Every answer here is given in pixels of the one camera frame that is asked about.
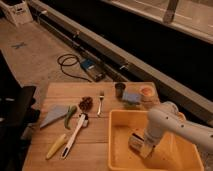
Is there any dark small cup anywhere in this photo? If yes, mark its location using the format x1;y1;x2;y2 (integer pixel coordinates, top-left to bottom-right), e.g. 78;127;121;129
115;82;126;98

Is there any brown pine cone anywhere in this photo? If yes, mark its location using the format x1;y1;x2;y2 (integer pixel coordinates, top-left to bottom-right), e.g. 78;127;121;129
79;97;93;111

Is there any silver fork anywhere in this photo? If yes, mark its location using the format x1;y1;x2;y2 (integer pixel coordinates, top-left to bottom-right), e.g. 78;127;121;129
97;91;104;117

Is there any blue-grey cloth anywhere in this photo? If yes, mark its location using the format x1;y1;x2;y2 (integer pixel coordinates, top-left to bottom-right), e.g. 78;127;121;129
40;105;69;129

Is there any yellow plastic tray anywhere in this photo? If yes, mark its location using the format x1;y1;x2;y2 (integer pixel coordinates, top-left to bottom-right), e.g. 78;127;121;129
108;110;204;171

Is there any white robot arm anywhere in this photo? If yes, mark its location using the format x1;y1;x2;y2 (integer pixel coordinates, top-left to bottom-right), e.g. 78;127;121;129
140;102;213;158

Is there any white long-handled brush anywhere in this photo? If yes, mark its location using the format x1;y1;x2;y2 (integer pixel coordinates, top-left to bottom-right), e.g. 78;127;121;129
61;113;88;159

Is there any wooden board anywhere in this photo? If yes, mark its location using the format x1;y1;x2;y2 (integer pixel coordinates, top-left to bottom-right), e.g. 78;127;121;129
21;81;164;171

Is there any white box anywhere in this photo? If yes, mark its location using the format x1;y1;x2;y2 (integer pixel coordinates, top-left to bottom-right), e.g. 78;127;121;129
0;0;33;27

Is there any black chair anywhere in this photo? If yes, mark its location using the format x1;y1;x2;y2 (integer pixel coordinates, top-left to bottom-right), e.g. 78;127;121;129
0;85;41;171

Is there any black cable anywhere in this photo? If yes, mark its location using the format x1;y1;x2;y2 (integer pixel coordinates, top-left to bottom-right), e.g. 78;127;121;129
56;53;93;83

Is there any blue black power device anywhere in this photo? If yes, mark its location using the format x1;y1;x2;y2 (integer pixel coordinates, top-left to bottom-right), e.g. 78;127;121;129
80;59;105;82

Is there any orange tape roll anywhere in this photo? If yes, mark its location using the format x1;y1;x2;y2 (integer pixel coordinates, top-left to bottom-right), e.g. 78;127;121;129
139;85;155;101

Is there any green pepper toy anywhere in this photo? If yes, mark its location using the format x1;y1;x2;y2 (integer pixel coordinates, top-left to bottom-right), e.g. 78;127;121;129
64;105;77;129

